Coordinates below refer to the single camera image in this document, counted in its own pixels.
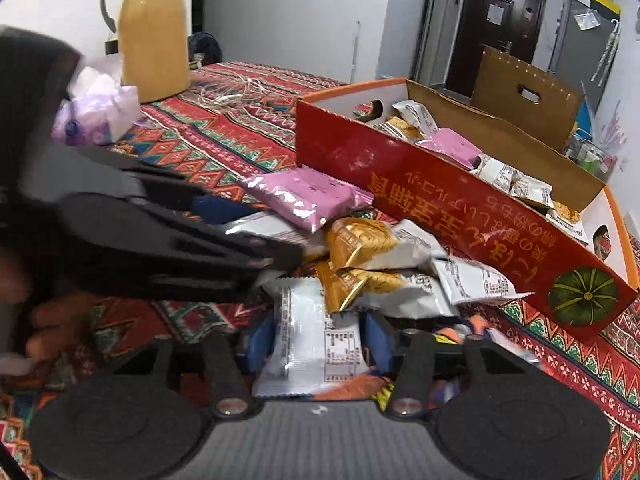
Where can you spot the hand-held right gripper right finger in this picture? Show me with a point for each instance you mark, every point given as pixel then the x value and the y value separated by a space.
pixel 379 342

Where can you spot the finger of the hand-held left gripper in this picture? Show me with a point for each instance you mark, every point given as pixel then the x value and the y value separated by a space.
pixel 200 255
pixel 220 208

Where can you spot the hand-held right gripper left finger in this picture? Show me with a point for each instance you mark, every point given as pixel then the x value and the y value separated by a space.
pixel 261 342

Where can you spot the white snack packet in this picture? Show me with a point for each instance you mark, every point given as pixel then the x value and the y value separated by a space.
pixel 310 340

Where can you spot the pile of assorted snack packets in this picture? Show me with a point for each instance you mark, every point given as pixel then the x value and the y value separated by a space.
pixel 380 245
pixel 450 147

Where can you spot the red cardboard box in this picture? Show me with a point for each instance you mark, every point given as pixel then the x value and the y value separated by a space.
pixel 450 210

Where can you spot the person's left hand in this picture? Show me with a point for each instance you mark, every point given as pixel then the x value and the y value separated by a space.
pixel 65 325

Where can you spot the purple tissue pack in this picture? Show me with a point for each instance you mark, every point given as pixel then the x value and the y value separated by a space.
pixel 95 115

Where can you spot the patterned red tablecloth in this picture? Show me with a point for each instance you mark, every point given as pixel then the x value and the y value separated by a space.
pixel 190 135

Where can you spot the yellow thermos jug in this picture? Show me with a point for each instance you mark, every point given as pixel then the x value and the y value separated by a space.
pixel 152 40

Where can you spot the chair with dark clothes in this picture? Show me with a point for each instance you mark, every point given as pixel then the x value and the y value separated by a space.
pixel 205 47

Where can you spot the clear container with small items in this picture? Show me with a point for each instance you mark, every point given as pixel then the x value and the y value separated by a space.
pixel 592 157

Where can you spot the dark brown entrance door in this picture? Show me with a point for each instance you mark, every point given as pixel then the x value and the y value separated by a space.
pixel 480 60

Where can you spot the grey refrigerator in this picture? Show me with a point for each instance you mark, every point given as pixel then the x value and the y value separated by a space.
pixel 575 55

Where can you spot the folded umbrella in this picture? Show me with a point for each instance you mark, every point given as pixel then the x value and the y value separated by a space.
pixel 607 50

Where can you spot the paper note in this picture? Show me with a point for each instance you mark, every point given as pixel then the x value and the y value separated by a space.
pixel 586 20

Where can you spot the yellow and black box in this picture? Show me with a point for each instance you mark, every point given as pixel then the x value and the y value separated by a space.
pixel 602 2

